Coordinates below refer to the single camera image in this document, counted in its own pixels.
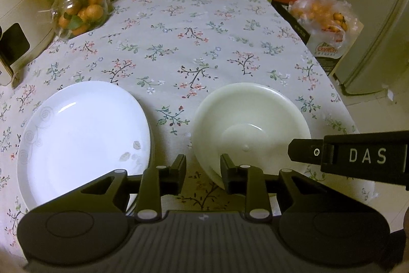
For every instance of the cream bowl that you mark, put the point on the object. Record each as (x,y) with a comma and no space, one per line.
(212,177)
(249,113)

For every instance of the floral tablecloth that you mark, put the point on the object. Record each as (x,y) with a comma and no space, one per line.
(191,52)

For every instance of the glass jar of kumquats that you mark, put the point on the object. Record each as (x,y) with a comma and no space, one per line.
(80,10)

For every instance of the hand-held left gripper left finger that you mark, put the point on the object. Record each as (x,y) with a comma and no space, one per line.
(180,174)

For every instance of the white plate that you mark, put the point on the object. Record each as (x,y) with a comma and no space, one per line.
(80,138)

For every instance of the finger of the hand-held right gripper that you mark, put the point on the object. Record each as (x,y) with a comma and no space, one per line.
(306,150)

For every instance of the beige refrigerator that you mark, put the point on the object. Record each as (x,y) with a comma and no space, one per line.
(377,20)

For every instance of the plastic bag of kumquats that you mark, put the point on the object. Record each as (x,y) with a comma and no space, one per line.
(326,17)

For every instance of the white air fryer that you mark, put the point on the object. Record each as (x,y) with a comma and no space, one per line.
(19,4)

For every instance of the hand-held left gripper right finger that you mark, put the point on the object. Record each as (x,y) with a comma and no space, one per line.
(226,174)

